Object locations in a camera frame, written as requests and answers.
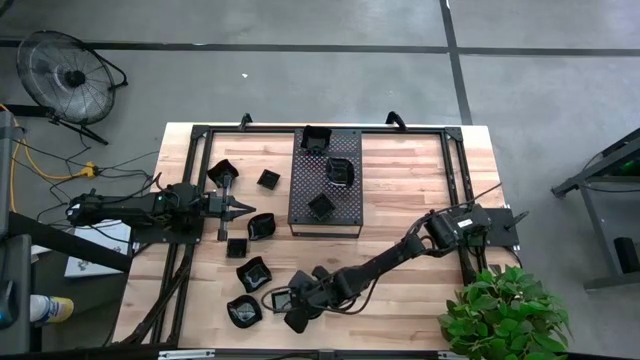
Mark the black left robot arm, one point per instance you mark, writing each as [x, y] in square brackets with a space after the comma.
[125, 207]

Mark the small square black plate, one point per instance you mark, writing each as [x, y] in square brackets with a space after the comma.
[283, 301]
[321, 206]
[268, 179]

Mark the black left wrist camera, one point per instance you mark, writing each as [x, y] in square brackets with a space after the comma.
[212, 205]

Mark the grey equipment cabinet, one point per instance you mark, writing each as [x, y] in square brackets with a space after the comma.
[15, 280]

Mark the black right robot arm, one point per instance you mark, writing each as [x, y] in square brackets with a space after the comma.
[390, 257]

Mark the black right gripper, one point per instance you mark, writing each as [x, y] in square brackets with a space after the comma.
[322, 295]

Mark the black support beam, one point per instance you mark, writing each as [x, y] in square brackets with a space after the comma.
[70, 245]

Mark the black aluminium table frame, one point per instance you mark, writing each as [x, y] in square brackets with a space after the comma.
[400, 131]

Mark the small black cup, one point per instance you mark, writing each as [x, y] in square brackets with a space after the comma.
[236, 247]

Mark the black metal cart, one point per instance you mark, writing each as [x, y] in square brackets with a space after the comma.
[600, 235]

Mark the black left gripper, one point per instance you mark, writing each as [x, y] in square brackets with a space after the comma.
[225, 227]

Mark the white and yellow bottle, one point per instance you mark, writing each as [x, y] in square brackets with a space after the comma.
[52, 309]

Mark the white printed box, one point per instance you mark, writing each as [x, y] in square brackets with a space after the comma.
[95, 250]

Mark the large green potted plant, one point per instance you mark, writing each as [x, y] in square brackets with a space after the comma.
[505, 315]

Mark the black floor fan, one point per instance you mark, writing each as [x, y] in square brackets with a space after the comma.
[75, 77]

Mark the black perforated metal rack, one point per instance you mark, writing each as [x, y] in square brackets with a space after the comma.
[305, 200]

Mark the yellow power plug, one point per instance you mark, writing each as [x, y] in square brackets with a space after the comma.
[89, 171]

